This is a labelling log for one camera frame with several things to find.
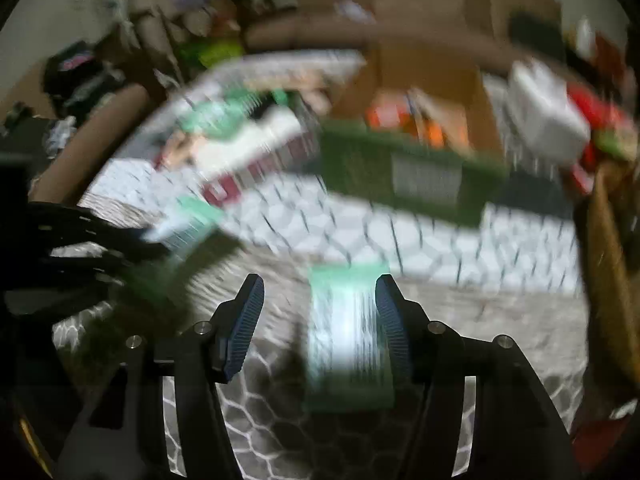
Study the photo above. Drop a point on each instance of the wicker basket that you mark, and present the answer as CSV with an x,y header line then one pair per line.
x,y
607,260

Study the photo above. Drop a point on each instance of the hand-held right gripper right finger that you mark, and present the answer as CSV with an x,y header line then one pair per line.
x,y
392,330

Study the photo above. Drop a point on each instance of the white tissue box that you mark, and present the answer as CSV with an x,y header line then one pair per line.
x,y
545,110

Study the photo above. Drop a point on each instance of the brown sofa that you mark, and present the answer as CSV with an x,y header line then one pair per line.
x,y
415,75

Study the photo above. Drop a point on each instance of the white folded towel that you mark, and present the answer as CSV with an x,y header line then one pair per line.
x,y
250,142

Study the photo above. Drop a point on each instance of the pile of clothes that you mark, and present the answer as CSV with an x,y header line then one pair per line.
x,y
75,72

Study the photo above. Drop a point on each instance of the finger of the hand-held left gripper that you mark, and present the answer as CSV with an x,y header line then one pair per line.
x,y
85,272
100,232

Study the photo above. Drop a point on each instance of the red snack bag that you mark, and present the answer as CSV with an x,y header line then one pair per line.
x,y
595,105

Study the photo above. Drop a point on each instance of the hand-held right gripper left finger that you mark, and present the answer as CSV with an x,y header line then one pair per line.
x,y
245,325

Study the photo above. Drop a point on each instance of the green wet wipes packet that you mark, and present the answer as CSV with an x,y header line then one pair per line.
x,y
187,227
345,340

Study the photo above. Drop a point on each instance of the green cardboard box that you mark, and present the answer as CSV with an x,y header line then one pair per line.
x,y
360,165

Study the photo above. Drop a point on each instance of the green bags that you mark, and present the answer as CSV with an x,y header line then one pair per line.
x,y
215,50

